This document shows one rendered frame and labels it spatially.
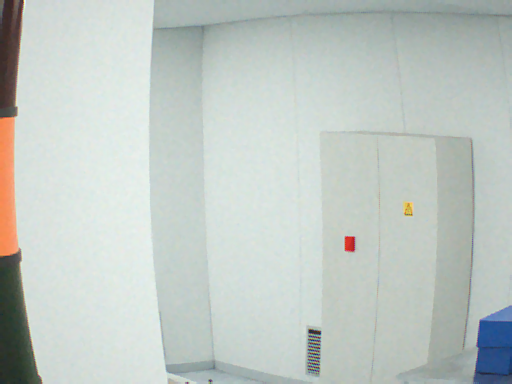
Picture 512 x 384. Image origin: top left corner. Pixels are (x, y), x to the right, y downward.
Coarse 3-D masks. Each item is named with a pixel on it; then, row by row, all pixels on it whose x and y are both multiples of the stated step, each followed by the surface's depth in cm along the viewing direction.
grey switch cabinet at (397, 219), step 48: (336, 144) 788; (384, 144) 748; (432, 144) 707; (336, 192) 792; (384, 192) 752; (432, 192) 711; (336, 240) 795; (384, 240) 754; (432, 240) 713; (336, 288) 797; (384, 288) 755; (432, 288) 713; (336, 336) 798; (384, 336) 755; (432, 336) 716
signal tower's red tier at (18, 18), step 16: (0, 0) 34; (16, 0) 35; (0, 16) 34; (16, 16) 35; (0, 32) 34; (16, 32) 35; (0, 48) 34; (16, 48) 35; (0, 64) 34; (16, 64) 36; (0, 80) 35; (16, 80) 36; (0, 96) 35
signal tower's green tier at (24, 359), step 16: (0, 272) 35; (16, 272) 36; (0, 288) 35; (16, 288) 36; (0, 304) 35; (16, 304) 36; (0, 320) 35; (16, 320) 36; (0, 336) 35; (16, 336) 35; (0, 352) 35; (16, 352) 35; (32, 352) 37; (0, 368) 35; (16, 368) 35; (32, 368) 36
